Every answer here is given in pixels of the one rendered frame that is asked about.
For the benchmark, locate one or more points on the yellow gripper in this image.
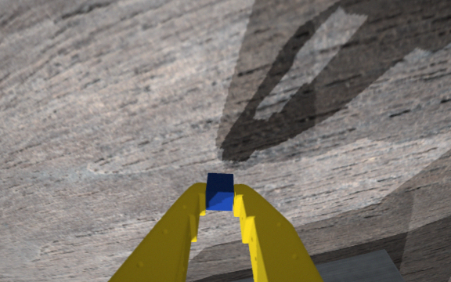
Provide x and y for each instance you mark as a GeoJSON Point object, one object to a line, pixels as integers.
{"type": "Point", "coordinates": [277, 253]}

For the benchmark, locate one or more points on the blue cube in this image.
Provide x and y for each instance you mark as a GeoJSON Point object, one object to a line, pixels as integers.
{"type": "Point", "coordinates": [219, 192]}

